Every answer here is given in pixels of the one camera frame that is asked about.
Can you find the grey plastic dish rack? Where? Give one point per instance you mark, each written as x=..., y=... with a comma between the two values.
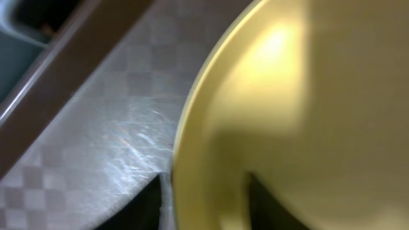
x=27, y=26

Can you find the yellow plate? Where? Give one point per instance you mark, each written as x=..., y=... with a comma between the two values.
x=312, y=98

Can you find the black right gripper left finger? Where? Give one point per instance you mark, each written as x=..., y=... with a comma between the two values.
x=141, y=213

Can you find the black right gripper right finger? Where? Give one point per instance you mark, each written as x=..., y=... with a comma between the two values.
x=266, y=212

